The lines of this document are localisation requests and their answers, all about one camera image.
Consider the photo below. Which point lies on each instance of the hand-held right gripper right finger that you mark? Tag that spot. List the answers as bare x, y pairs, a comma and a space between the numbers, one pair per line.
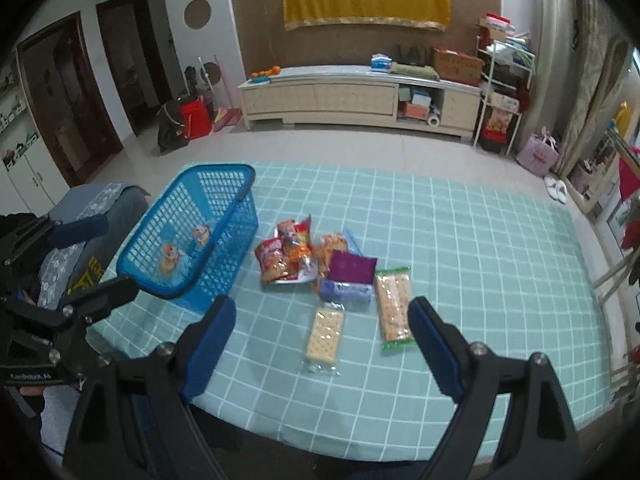
435, 350

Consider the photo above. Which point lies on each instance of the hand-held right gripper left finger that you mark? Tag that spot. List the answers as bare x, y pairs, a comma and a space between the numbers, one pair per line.
210, 345

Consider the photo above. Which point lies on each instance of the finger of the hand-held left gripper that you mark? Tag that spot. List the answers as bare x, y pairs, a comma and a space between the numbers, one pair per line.
110, 292
80, 230

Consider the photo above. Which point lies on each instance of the green-edged cracker packet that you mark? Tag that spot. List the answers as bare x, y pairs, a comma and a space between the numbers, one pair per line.
394, 305

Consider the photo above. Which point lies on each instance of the small clear bread packet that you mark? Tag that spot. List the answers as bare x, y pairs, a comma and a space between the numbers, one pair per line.
170, 258
201, 235

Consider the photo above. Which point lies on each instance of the red snack packet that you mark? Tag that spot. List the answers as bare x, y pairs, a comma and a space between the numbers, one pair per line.
296, 240
270, 260

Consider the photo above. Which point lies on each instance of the pale blue snack packet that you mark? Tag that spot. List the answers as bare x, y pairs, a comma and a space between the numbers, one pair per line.
345, 292

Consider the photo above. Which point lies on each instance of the clear cracker packet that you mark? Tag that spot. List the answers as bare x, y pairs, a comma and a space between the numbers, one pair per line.
325, 335

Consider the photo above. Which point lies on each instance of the purple snack packet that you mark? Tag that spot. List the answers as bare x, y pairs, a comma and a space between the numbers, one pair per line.
352, 267

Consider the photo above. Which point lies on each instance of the blue plastic basket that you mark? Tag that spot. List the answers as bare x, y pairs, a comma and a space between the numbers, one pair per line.
235, 230

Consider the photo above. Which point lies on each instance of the grey covered chair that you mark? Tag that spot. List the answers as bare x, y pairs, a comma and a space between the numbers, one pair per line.
100, 205

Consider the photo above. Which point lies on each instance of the white cupboard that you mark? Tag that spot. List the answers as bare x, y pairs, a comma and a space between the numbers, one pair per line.
27, 175

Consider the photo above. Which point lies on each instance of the teal checked tablecloth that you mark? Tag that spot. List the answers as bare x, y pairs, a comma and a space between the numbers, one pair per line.
475, 260

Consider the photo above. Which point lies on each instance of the dark wooden door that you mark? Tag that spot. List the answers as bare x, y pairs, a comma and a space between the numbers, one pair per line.
135, 65
65, 105

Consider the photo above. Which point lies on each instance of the black bag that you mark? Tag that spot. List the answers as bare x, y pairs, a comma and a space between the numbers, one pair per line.
169, 127

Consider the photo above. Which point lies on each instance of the red paper bag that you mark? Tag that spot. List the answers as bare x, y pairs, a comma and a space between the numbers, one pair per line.
196, 119

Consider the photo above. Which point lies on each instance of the pink broom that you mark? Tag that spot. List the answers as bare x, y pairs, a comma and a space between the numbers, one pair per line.
227, 119

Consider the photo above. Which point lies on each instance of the white mop pole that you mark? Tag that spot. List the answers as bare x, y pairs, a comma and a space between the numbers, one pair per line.
205, 80

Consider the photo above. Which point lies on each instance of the white slipper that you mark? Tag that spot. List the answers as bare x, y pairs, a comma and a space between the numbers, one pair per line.
560, 192
551, 185

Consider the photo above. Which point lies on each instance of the pink bag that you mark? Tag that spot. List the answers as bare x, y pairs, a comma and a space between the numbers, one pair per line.
537, 155

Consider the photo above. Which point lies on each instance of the white paper roll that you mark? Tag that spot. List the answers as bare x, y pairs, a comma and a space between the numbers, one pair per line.
433, 120

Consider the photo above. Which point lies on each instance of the red printed bag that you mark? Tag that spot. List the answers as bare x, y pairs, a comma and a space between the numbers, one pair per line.
500, 127

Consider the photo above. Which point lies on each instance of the orange box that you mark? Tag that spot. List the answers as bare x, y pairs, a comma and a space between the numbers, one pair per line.
416, 110

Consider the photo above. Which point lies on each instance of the pile of oranges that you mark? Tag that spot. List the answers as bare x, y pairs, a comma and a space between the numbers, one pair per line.
265, 74

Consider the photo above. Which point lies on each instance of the red cloth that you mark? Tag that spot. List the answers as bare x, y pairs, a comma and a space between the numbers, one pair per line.
631, 200

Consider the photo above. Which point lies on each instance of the teal box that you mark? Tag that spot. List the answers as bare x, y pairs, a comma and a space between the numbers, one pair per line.
421, 95

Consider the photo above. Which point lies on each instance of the cream low cabinet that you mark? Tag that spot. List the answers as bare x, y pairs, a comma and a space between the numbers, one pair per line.
325, 97

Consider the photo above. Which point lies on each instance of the green folded cloth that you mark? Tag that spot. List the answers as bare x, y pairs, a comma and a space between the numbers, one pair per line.
415, 71

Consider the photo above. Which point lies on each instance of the brown cardboard box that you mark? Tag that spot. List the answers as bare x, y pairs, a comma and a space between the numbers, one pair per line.
457, 66

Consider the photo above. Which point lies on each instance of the white metal rack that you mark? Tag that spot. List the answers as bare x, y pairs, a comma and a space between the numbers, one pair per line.
492, 70

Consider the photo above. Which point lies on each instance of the arched standing mirror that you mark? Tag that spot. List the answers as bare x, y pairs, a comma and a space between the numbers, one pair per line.
615, 125

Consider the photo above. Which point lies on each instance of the blue tissue box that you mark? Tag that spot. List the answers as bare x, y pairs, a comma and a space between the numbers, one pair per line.
381, 61

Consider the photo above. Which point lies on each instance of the patterned curtain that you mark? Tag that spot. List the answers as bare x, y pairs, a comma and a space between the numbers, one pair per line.
590, 85

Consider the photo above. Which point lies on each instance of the silver standing air conditioner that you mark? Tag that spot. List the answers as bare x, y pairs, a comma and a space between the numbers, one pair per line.
550, 50

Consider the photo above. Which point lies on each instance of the red box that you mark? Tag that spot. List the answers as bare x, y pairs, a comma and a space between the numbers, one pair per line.
496, 22

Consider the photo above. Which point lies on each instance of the small round brown wall disc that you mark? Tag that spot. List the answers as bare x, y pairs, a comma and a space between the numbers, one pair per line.
214, 72

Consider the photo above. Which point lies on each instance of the large round brown wall disc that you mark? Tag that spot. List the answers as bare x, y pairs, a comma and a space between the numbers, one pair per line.
198, 14

